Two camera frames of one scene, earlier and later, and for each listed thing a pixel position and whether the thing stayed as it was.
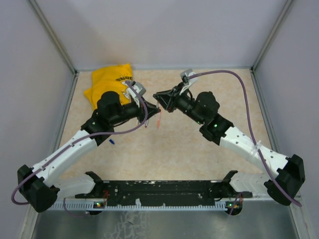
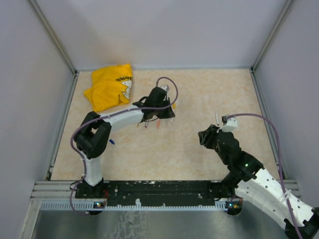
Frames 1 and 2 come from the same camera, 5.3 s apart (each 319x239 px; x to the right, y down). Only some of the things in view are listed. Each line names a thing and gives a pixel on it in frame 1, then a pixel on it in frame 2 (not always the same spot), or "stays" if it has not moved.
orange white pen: (159, 120) stays
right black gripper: (167, 100) to (206, 136)
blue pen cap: (111, 141) stays
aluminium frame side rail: (265, 116) stays
